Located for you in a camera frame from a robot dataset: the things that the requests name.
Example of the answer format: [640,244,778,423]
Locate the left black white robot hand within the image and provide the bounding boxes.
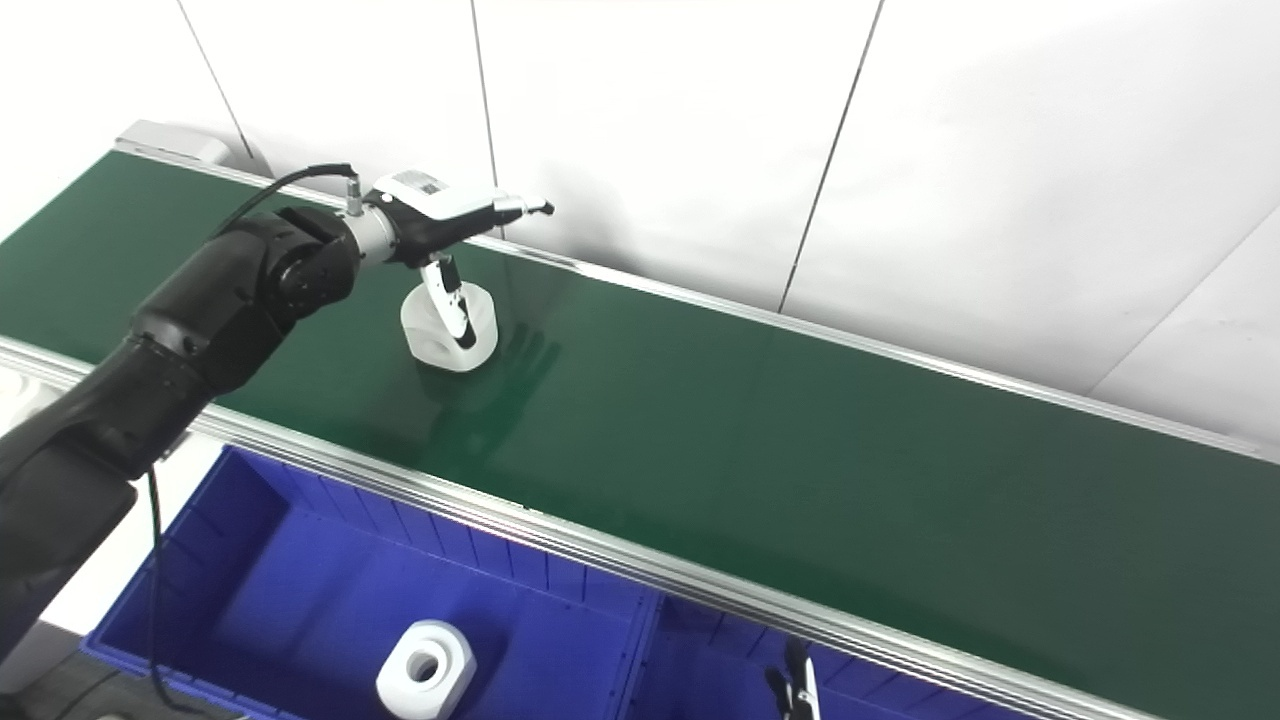
[345,170,556,351]

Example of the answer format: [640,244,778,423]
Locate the green conveyor belt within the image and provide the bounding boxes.
[0,140,1280,720]
[0,150,1280,720]

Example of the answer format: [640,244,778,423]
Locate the white plastic part with hole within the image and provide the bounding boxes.
[376,620,478,720]
[400,282,499,374]

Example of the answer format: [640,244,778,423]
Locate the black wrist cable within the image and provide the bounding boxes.
[145,163,363,716]

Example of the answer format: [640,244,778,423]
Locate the blue plastic bin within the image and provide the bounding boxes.
[82,445,663,720]
[625,595,1061,720]

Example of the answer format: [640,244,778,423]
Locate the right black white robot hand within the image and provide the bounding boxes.
[765,638,823,720]

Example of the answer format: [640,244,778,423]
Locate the grey conveyor end housing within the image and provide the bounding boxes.
[114,119,239,169]

